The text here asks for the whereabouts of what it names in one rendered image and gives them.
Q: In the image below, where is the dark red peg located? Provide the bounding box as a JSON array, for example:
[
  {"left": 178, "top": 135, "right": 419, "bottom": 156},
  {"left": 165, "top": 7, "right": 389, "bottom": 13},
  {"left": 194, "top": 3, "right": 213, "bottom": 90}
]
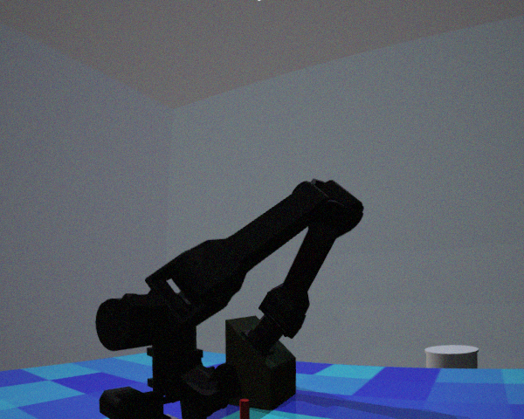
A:
[{"left": 239, "top": 399, "right": 250, "bottom": 419}]

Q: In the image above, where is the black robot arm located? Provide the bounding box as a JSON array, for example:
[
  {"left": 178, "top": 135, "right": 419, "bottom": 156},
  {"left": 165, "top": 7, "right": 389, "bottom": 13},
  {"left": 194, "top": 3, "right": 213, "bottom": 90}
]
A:
[{"left": 95, "top": 179, "right": 364, "bottom": 417}]

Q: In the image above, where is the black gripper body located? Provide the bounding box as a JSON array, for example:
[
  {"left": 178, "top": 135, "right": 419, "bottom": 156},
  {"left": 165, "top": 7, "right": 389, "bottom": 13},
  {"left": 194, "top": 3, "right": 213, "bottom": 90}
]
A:
[{"left": 99, "top": 341, "right": 203, "bottom": 419}]

